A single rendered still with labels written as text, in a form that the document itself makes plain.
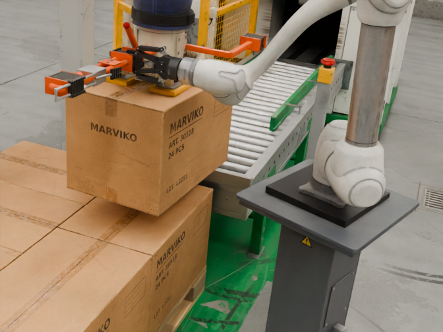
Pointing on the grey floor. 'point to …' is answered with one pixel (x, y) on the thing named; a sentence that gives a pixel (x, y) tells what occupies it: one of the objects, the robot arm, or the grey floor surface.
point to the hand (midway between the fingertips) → (126, 59)
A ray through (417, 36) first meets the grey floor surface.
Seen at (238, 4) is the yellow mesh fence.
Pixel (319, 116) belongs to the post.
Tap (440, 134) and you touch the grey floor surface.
